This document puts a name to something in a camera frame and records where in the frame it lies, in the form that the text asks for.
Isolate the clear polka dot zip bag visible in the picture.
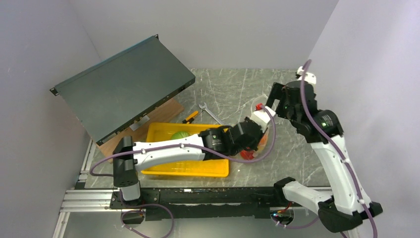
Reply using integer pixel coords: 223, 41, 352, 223
239, 94, 269, 161

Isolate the red bell pepper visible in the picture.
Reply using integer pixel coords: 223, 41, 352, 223
239, 150, 255, 160

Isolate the orange pumpkin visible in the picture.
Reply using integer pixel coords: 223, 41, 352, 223
258, 134, 268, 150

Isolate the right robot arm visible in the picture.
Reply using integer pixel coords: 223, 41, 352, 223
266, 80, 383, 233

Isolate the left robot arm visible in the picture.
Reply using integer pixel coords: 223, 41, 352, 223
112, 116, 270, 208

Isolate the silver wrench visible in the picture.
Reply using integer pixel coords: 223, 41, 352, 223
199, 102, 226, 125

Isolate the green cabbage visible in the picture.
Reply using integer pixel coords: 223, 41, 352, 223
170, 131, 190, 140

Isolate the wooden board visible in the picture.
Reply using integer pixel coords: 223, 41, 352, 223
98, 99, 184, 156

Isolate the yellow plastic tray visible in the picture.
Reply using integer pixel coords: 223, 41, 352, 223
142, 122, 229, 178

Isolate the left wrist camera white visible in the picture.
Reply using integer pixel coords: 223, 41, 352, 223
250, 104, 276, 132

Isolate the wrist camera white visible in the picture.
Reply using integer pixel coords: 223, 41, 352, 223
250, 104, 276, 132
296, 66, 316, 86

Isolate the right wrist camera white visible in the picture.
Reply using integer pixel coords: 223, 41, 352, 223
296, 66, 316, 86

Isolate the yellow handled screwdriver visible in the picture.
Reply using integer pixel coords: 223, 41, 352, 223
182, 111, 199, 124

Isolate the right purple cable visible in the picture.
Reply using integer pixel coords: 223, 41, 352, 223
270, 59, 378, 238

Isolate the black aluminium base frame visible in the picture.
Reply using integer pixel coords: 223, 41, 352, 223
60, 142, 331, 220

